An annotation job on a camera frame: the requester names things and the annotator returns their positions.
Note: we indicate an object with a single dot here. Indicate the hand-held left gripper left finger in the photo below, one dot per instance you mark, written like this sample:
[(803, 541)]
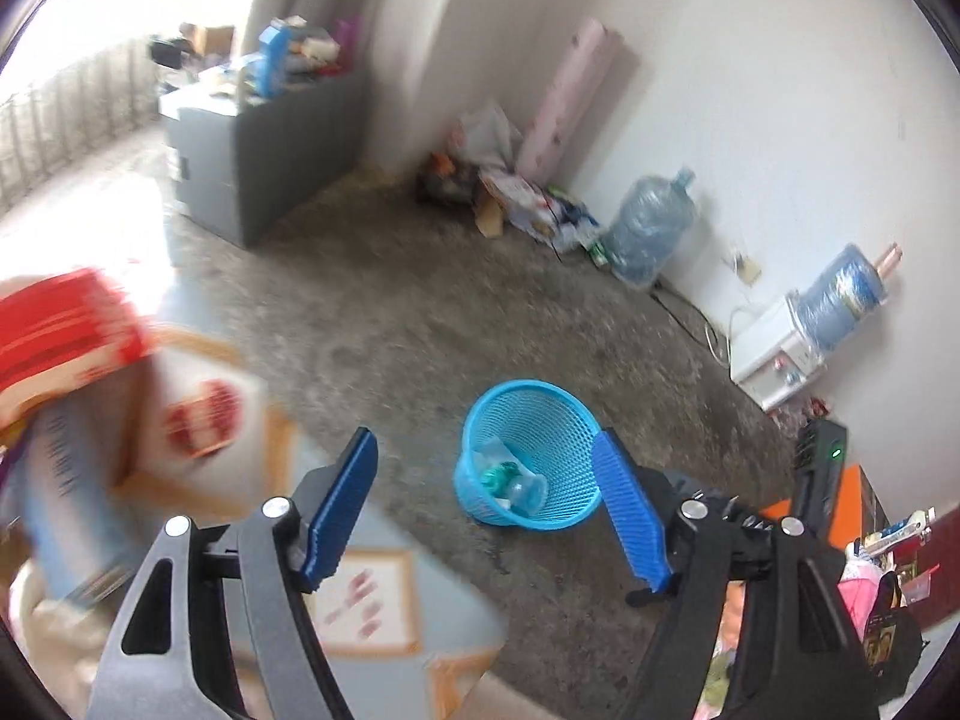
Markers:
[(341, 510)]

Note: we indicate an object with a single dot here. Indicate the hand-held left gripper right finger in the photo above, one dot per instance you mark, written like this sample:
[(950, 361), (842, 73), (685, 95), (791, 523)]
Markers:
[(630, 517)]

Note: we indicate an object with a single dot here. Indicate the blue plastic mesh basket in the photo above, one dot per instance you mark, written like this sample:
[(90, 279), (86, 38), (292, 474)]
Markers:
[(525, 416)]

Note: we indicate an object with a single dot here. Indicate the red and white snack bag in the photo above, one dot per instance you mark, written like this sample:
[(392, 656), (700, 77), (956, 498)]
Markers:
[(67, 330)]

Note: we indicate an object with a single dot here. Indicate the orange box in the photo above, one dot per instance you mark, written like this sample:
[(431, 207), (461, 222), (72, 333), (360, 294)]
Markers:
[(859, 499)]

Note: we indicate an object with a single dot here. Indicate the pink cloth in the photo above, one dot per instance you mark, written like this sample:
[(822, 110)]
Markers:
[(859, 585)]

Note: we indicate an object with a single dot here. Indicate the clear plastic bottle teal label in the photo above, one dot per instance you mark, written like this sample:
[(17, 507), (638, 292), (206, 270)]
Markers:
[(514, 480)]

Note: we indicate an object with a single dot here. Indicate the white water dispenser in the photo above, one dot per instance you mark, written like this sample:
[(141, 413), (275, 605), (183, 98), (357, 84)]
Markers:
[(765, 352)]

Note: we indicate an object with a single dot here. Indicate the black bag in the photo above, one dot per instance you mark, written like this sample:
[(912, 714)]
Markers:
[(896, 630)]

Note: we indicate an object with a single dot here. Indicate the blue water jug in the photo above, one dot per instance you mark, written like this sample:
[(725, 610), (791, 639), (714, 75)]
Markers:
[(844, 296)]

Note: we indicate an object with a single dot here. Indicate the empty clear water jug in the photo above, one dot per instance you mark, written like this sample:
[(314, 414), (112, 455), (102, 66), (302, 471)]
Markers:
[(645, 232)]

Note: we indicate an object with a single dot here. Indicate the dark bag pile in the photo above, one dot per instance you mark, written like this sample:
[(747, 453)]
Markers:
[(442, 176)]

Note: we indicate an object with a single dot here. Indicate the grey cabinet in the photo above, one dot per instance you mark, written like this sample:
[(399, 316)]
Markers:
[(285, 157)]

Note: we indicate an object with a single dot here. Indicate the white plastic bag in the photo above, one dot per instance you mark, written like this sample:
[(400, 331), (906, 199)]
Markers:
[(491, 131)]

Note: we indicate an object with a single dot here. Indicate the pink roll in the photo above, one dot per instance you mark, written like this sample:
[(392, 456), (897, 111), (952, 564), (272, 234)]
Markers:
[(570, 97)]

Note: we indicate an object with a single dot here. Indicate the blue detergent bottle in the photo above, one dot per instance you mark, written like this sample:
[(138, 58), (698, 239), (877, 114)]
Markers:
[(271, 60)]

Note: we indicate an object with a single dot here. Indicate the metal balcony railing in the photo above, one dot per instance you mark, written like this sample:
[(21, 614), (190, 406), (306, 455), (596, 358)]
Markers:
[(67, 112)]

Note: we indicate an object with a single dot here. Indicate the brown cardboard box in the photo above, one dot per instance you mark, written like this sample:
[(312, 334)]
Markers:
[(210, 36)]

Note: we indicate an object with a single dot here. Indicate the white wall socket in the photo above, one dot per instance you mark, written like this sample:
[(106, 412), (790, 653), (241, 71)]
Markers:
[(744, 266)]

